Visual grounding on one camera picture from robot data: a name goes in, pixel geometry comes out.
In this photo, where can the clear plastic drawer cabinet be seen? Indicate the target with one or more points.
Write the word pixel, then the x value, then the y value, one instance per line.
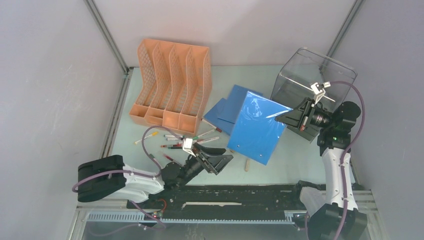
pixel 301 71

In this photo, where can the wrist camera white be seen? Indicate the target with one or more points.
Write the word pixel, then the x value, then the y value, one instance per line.
pixel 187 146
pixel 319 90

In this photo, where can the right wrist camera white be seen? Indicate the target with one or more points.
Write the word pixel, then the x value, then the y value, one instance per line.
pixel 319 90

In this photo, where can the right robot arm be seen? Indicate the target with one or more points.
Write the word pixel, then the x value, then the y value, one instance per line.
pixel 336 215

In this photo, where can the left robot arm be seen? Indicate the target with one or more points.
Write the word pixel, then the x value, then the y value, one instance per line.
pixel 112 178

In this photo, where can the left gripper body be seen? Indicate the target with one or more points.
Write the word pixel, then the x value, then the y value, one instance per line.
pixel 199 159

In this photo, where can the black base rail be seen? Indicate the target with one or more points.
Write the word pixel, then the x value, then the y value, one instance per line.
pixel 228 202

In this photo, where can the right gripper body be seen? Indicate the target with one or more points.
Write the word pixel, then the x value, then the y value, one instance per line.
pixel 309 115

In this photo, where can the green cap marker upper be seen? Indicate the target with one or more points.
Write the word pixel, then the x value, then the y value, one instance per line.
pixel 203 134

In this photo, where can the white marker right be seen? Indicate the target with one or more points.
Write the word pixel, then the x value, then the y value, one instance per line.
pixel 207 140

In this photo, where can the orange plastic file organizer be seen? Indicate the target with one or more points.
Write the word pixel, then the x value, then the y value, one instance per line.
pixel 176 85

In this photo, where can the purple cap marker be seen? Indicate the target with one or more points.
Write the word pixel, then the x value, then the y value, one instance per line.
pixel 178 139

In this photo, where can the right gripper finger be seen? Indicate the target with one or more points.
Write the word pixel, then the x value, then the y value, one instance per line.
pixel 293 117
pixel 295 126

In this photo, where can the red pen lower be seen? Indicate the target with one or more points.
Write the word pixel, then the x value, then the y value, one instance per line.
pixel 169 158

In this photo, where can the tan eraser stick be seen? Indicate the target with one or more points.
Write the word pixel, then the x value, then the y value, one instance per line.
pixel 247 165

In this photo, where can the red marker in cluster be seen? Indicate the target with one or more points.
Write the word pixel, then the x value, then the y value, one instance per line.
pixel 176 145

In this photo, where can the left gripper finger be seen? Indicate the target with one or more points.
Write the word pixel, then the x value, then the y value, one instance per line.
pixel 218 163
pixel 213 151

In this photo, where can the blue folder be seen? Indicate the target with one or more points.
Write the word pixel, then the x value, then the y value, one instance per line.
pixel 234 102
pixel 211 116
pixel 256 133

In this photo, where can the yellow cap marker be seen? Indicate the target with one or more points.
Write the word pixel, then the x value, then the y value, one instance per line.
pixel 146 137

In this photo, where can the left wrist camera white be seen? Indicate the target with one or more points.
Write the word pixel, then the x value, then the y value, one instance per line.
pixel 187 146

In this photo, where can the blue folder front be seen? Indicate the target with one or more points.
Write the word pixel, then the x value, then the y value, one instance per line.
pixel 256 133

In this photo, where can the brown cap marker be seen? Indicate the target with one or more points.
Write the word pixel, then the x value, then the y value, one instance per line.
pixel 210 124

